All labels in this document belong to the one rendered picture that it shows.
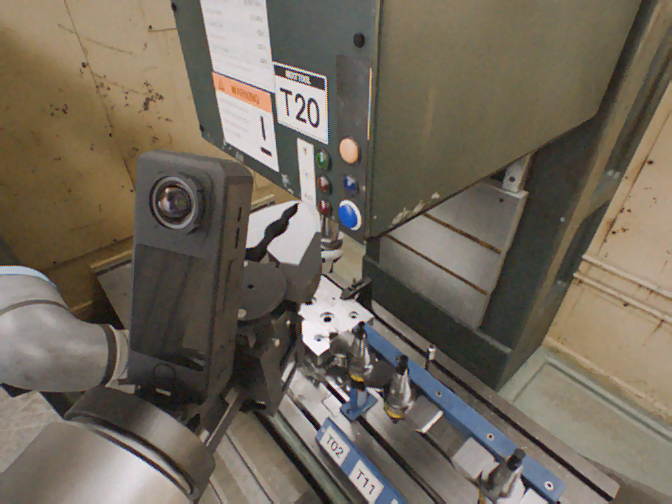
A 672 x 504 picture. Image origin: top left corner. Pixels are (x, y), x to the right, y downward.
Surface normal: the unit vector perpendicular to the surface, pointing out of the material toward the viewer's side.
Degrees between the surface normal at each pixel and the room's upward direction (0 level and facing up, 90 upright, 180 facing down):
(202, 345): 63
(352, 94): 90
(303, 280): 0
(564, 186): 90
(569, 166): 90
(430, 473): 0
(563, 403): 0
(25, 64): 90
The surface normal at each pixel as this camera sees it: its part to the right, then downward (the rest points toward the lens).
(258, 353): -0.01, -0.79
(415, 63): 0.66, 0.46
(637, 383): -0.75, 0.41
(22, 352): 0.29, -0.11
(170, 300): -0.25, 0.17
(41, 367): 0.39, 0.17
